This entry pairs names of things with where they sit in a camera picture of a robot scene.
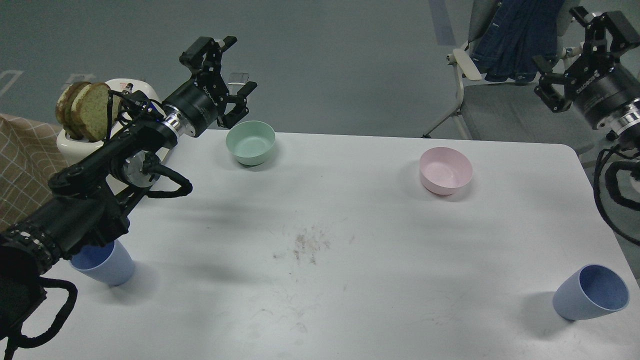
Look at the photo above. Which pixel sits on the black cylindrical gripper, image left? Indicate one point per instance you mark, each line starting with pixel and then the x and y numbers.
pixel 204 98

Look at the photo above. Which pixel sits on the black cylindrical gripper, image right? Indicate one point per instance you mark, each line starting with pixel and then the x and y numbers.
pixel 603 90

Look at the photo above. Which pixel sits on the blue cup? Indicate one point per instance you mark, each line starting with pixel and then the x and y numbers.
pixel 591 292
pixel 110 264

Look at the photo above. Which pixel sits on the green bowl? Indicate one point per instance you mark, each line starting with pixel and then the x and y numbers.
pixel 251 143

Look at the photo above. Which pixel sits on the blue denim jacket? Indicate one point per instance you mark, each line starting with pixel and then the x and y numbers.
pixel 519 31

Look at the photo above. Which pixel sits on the grey office chair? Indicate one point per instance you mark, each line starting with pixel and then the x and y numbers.
pixel 508 111

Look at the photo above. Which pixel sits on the front bread slice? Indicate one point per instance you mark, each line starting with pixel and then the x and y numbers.
pixel 89 111

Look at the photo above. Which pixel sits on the bread slice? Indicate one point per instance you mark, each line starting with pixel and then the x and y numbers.
pixel 89 111
pixel 63 108

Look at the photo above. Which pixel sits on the rear bread slice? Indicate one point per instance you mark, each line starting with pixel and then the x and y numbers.
pixel 63 108

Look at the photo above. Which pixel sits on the cream white toaster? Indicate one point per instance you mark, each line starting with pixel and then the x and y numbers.
pixel 74 151

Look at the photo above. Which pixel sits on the pink bowl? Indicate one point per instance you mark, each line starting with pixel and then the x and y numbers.
pixel 444 171

